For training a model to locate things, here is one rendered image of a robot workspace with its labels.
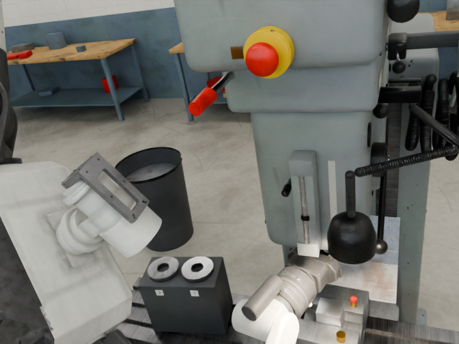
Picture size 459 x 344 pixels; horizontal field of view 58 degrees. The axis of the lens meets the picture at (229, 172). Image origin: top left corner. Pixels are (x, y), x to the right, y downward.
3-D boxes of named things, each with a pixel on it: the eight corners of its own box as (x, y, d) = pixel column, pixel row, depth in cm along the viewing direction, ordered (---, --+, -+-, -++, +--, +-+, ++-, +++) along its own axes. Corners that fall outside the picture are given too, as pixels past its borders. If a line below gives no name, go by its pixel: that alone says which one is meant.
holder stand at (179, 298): (226, 335, 118) (214, 284, 108) (154, 332, 123) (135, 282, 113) (233, 302, 128) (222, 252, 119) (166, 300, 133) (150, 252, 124)
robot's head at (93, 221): (106, 273, 54) (153, 243, 50) (44, 221, 50) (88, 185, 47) (124, 240, 59) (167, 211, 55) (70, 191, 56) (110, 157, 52)
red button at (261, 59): (277, 78, 48) (274, 44, 46) (245, 80, 50) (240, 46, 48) (284, 69, 51) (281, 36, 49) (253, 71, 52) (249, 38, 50)
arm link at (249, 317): (312, 317, 84) (282, 360, 77) (270, 304, 91) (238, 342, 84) (298, 272, 80) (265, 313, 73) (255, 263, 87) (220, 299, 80)
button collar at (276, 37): (292, 78, 51) (288, 27, 48) (246, 80, 53) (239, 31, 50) (296, 72, 52) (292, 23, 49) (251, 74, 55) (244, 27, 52)
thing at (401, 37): (405, 75, 69) (406, 50, 67) (380, 76, 71) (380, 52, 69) (406, 53, 79) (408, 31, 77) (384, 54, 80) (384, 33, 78)
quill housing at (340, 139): (367, 261, 80) (367, 106, 65) (263, 248, 88) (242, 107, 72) (374, 204, 95) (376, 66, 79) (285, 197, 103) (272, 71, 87)
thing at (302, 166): (318, 257, 79) (311, 161, 69) (297, 254, 80) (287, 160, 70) (322, 244, 82) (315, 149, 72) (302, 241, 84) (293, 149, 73)
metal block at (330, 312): (341, 334, 103) (340, 317, 100) (317, 329, 106) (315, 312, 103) (344, 318, 107) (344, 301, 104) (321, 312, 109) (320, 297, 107)
